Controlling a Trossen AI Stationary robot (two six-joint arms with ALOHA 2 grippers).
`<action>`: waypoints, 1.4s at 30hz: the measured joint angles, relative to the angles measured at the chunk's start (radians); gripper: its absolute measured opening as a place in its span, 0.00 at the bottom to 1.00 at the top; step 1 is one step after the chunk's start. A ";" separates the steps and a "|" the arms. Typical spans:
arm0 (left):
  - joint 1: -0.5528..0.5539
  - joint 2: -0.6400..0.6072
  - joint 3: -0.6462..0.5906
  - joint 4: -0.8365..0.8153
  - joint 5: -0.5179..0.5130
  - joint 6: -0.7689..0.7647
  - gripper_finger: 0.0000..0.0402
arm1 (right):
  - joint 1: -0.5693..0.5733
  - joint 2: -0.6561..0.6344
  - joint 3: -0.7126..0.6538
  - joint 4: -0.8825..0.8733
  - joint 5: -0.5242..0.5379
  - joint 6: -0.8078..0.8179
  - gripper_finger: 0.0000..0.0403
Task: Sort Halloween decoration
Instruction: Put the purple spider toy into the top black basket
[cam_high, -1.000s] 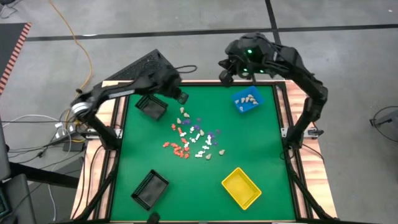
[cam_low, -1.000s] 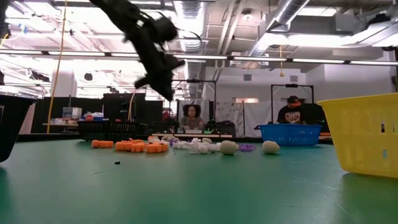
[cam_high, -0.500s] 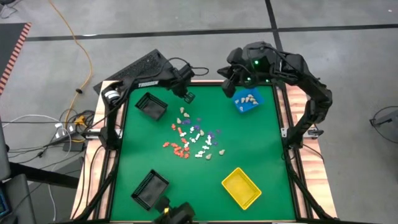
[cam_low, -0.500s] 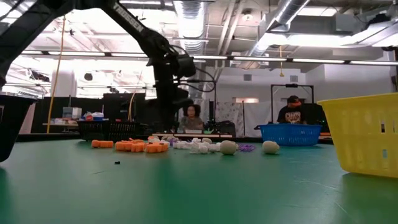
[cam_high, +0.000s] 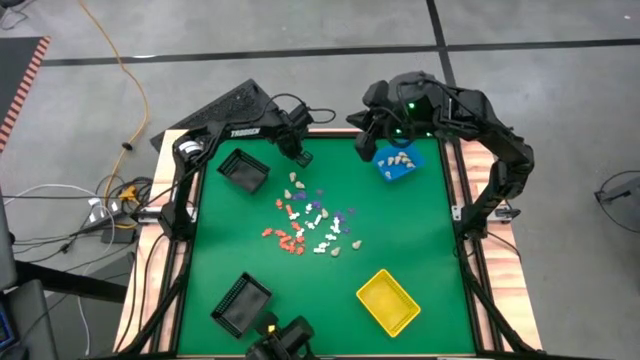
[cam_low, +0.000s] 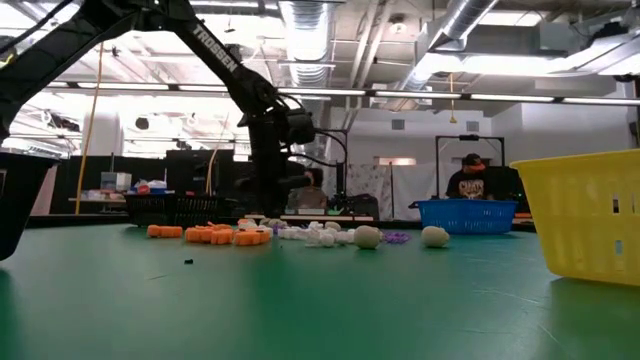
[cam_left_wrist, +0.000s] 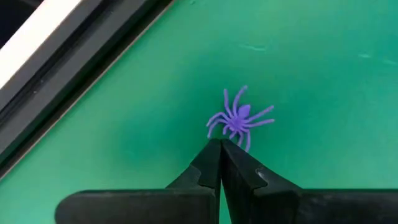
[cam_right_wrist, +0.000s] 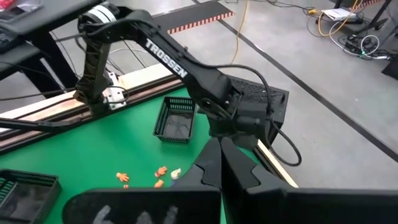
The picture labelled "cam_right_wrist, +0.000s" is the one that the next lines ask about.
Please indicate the white adapter box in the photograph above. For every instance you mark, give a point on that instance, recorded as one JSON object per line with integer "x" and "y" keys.
{"x": 339, "y": 14}

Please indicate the wooden table border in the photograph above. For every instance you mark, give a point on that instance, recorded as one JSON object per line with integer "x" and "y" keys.
{"x": 140, "y": 76}

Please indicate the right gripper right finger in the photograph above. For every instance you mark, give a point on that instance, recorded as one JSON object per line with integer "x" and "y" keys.
{"x": 295, "y": 208}

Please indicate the black plastic mesh basket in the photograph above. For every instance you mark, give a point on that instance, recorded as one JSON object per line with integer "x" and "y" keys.
{"x": 28, "y": 199}
{"x": 175, "y": 124}

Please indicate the black aluminium table frame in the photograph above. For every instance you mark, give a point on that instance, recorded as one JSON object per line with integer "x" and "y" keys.
{"x": 140, "y": 93}

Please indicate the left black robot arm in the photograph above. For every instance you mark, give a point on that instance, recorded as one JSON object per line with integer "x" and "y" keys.
{"x": 168, "y": 62}

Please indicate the hazard-striped black floor mat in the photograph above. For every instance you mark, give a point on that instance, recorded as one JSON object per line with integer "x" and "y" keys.
{"x": 192, "y": 14}

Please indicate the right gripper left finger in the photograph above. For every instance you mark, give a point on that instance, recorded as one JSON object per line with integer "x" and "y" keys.
{"x": 140, "y": 208}

